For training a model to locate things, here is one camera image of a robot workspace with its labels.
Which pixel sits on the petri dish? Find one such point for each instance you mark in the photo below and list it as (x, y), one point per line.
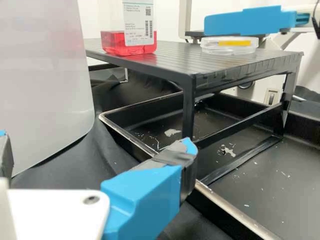
(228, 46)

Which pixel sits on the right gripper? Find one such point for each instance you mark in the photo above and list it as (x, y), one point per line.
(303, 8)

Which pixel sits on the red liquid bottle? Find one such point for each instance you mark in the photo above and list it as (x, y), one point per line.
(117, 41)

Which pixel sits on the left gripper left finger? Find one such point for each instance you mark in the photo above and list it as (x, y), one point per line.
(5, 155)

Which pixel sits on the black platform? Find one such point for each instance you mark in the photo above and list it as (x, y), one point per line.
(175, 60)

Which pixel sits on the black tray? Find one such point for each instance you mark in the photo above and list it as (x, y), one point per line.
(250, 175)

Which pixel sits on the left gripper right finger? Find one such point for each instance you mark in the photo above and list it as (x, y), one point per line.
(147, 190)

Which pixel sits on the white box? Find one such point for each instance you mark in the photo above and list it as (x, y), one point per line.
(42, 75)

